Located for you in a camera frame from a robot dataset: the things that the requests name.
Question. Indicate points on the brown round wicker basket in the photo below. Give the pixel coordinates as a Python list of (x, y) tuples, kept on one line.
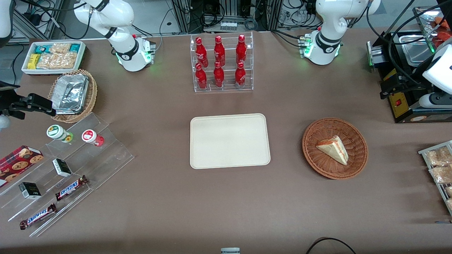
[(356, 139)]

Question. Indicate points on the beige rectangular tray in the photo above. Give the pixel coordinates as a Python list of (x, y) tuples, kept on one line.
[(229, 141)]

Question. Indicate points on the snickers chocolate bar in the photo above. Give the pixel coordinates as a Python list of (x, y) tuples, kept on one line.
[(70, 188), (38, 216)]

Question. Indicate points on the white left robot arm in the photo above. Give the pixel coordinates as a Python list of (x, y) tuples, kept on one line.
[(332, 21)]

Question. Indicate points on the light wicker basket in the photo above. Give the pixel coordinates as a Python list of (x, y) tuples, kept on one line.
[(92, 95)]

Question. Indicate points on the small grey device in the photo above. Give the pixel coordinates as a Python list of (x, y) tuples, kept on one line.
[(230, 251)]

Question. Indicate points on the steel food pan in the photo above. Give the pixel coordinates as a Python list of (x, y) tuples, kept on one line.
[(415, 51)]

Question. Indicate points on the yellow snack packet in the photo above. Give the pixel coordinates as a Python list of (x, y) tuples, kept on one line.
[(34, 61)]

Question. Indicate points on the red cola bottle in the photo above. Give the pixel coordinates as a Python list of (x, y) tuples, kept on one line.
[(201, 53), (240, 76), (219, 51), (241, 49), (218, 76), (201, 77)]

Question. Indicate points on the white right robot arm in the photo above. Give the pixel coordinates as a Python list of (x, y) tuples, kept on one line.
[(123, 21)]

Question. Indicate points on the small clear cracker bag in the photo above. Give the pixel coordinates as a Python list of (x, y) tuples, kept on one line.
[(60, 48)]

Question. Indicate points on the glass food display case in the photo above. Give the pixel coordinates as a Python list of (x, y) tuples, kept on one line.
[(429, 17)]

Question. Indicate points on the teal snack packet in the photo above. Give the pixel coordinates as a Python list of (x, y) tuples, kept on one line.
[(42, 48), (75, 47)]

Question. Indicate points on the clear acrylic bottle rack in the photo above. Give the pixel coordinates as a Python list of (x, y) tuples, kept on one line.
[(227, 88)]

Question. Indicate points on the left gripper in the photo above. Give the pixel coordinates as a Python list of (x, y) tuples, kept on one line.
[(408, 83)]

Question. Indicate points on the red lid snack cup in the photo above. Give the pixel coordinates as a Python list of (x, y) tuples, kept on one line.
[(90, 136)]

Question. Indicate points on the white rectangular snack bin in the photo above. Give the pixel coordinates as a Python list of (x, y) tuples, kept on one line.
[(53, 71)]

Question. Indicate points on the silver foil tray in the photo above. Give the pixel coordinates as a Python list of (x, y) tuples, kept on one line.
[(70, 93)]

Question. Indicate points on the large clear cracker bag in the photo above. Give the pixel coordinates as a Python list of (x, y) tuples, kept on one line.
[(58, 60)]

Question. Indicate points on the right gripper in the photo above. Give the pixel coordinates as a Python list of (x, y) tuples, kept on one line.
[(10, 104)]

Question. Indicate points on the triangular sandwich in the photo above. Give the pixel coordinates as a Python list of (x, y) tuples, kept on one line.
[(335, 151)]

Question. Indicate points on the clear bag of snacks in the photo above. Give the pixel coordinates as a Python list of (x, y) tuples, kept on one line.
[(450, 204), (449, 191), (441, 174), (438, 157)]

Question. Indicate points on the green lid snack cup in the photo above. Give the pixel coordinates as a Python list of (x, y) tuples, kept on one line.
[(56, 131)]

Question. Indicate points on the clear acrylic stepped display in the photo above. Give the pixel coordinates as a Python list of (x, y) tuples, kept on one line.
[(106, 155)]

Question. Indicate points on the silver box with green light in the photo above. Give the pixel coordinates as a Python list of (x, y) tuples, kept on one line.
[(375, 54)]

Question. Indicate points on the white power strip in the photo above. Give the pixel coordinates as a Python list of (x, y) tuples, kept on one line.
[(229, 25)]

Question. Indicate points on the black food warmer appliance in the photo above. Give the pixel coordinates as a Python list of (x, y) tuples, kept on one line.
[(406, 116)]

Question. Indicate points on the red cookie box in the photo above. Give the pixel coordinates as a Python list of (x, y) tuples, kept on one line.
[(17, 164)]

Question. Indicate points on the small black box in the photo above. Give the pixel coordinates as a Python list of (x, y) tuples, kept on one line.
[(30, 190), (61, 167)]

